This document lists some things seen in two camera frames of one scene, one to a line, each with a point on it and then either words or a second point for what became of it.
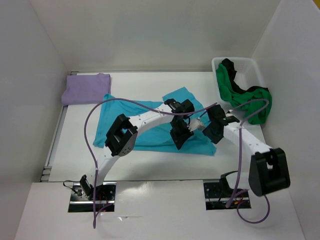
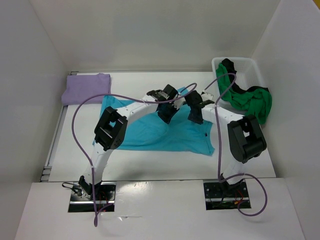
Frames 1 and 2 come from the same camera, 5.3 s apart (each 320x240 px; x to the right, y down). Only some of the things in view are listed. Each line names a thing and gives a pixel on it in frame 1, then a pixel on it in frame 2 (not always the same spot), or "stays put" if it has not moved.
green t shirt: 256,104 stays put
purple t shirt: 86,88 stays put
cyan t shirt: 158,137 stays put
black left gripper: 179,140 to 167,119
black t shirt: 229,67 stays put
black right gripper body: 210,125 to 195,119
